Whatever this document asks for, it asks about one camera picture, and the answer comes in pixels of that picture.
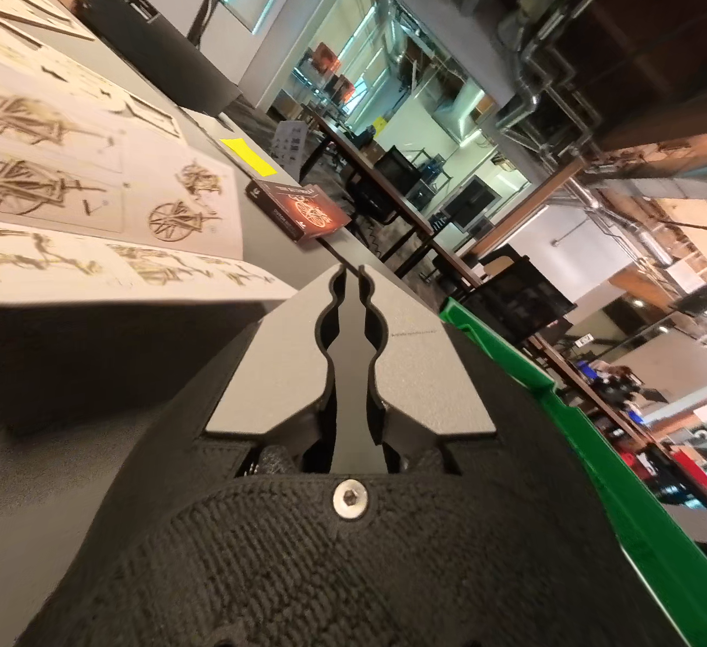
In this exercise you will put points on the paper instruction booklet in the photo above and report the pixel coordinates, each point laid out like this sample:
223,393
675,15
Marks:
138,183

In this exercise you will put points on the white printed paper sign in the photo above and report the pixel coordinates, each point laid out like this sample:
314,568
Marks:
291,141

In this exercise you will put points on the large green plastic bin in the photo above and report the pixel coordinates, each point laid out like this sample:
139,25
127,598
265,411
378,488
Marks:
635,520

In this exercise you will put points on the black mesh office chair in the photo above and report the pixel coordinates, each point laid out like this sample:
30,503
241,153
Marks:
389,177
519,293

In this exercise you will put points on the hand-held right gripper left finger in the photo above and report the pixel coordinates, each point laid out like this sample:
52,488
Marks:
270,371

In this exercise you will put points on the dark model kit box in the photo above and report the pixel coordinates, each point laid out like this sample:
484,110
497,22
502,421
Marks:
301,210

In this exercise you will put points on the wooden model part sheet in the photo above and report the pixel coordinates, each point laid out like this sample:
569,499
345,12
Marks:
33,6

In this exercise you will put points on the long brown-edged table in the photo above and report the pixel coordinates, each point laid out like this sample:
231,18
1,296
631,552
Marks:
375,166

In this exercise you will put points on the yellow sticky note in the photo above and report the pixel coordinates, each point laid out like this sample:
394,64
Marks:
248,156

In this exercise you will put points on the silver ventilation ducts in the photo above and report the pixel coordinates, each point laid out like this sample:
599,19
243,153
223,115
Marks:
536,78

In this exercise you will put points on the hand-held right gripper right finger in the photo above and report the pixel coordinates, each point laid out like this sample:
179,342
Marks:
431,376

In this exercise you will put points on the black plastic case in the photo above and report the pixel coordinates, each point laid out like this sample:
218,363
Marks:
160,56

